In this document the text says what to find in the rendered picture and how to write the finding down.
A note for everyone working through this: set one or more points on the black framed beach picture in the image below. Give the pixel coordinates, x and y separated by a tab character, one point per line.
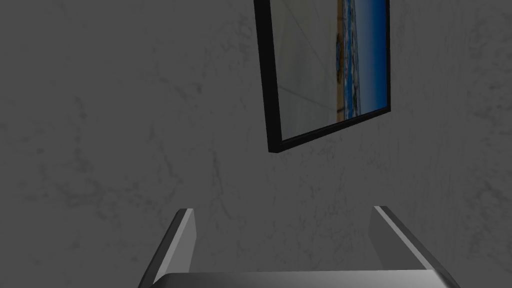
320	68

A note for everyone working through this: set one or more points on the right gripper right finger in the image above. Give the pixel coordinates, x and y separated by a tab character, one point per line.
396	244

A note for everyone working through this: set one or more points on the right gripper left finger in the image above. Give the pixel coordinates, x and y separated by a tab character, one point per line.
179	248

